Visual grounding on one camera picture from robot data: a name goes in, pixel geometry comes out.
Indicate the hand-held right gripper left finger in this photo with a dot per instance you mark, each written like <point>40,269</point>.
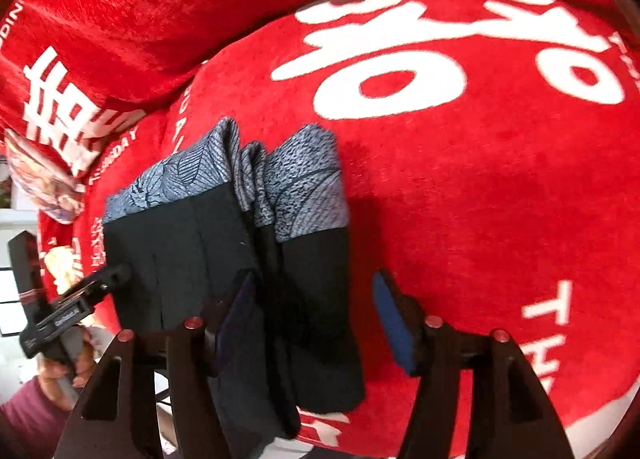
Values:
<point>235,321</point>

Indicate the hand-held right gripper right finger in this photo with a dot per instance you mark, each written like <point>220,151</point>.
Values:
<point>395,326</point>

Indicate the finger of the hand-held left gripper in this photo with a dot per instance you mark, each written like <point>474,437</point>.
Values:
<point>112,275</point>

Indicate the dark pants with grey waistband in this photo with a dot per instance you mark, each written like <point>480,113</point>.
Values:
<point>210,239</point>

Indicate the person's left forearm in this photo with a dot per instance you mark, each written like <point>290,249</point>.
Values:
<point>30,419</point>

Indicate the person's left hand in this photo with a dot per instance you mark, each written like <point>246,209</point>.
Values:
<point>82,364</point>

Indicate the floral printed cloth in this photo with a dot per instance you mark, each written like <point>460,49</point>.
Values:
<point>47,179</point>

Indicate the red printed blanket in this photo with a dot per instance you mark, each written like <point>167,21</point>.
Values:
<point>450,164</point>

